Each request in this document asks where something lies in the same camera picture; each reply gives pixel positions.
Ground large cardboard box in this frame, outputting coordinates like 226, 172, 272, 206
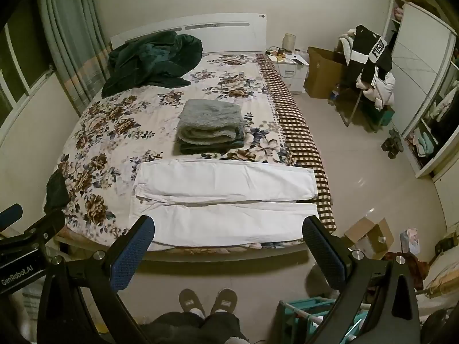
304, 46, 347, 99

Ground dark cloth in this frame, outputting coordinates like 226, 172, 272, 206
44, 168, 70, 214

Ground white nightstand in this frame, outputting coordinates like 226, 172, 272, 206
265, 51, 310, 95

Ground dark green blanket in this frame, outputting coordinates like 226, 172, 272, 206
101, 30, 203, 98

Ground teal rack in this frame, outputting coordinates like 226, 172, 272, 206
280, 296, 370, 344

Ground small open cardboard box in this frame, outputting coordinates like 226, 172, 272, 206
342, 218, 395, 260

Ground white wardrobe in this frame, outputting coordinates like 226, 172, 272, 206
382, 0, 459, 180

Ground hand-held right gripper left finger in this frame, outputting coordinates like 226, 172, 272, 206
38, 215, 155, 344

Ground black and white jacket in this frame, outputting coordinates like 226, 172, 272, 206
349, 25, 393, 87

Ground person's slipper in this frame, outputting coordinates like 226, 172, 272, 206
211, 288, 238, 316
178, 288, 206, 318

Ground white pants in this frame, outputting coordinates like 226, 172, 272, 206
130, 161, 321, 252

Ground brown red cloth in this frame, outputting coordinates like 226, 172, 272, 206
384, 253, 429, 291

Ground window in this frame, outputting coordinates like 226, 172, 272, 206
0, 0, 56, 130

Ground floral bed sheet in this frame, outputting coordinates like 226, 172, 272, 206
45, 53, 300, 257

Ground person's right slipper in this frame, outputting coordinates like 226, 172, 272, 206
211, 288, 238, 316

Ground pastel tissue pack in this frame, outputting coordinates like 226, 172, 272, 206
401, 227, 418, 255

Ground white clothes pile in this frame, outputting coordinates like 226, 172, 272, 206
337, 32, 395, 112

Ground teal folded clothes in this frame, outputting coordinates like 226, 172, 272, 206
409, 131, 438, 156

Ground dark green folded clothes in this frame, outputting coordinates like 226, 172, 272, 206
177, 99, 246, 155

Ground white bed headboard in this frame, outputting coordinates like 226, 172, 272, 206
109, 13, 268, 55

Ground person's legs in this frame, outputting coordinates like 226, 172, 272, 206
140, 312, 248, 344

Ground green storage box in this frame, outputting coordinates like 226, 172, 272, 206
366, 104, 395, 127

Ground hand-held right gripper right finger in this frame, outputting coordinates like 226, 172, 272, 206
302, 216, 420, 344

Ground green curtain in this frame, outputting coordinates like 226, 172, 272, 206
36, 0, 112, 115

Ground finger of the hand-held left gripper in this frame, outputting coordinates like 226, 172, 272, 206
0, 209, 66, 248
0, 204, 23, 224

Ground brown checkered blanket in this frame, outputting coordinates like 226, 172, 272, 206
255, 53, 337, 233

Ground person's left slipper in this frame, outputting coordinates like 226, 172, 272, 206
178, 288, 206, 318

